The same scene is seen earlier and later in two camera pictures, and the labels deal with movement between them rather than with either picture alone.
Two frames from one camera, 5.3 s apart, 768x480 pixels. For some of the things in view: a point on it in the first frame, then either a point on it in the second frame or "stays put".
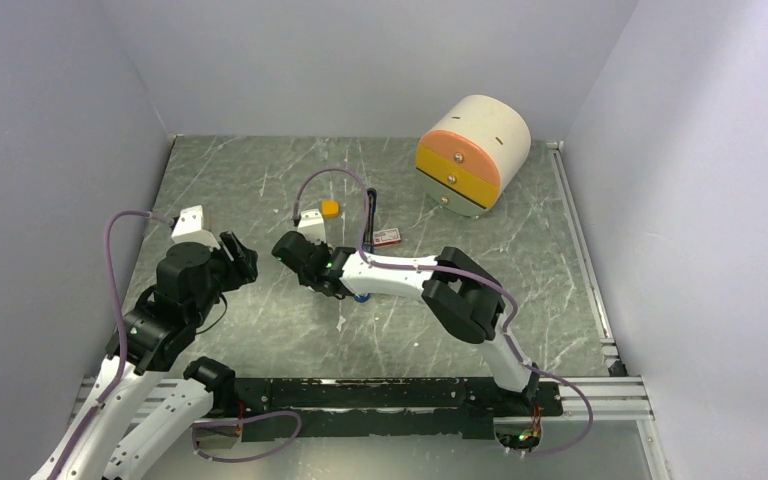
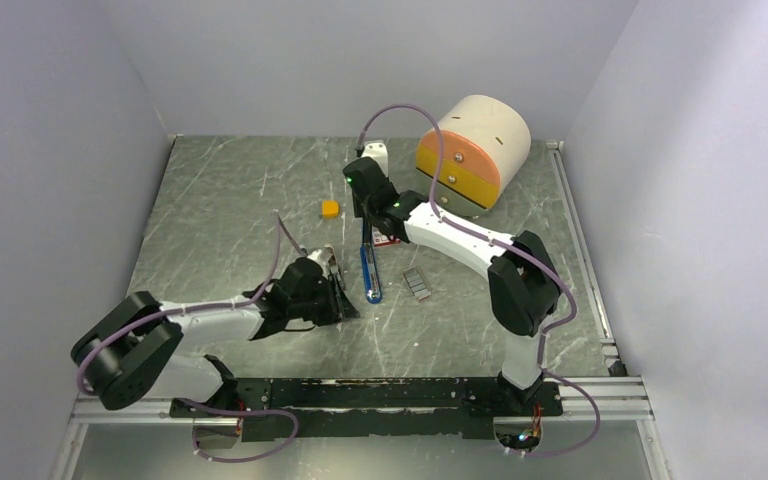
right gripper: (323, 246) -> (357, 210)
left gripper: (244, 269) -> (338, 305)
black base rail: (329, 408) stays put
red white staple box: (387, 237) stays put
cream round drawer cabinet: (472, 152) stays put
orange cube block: (330, 208) stays put
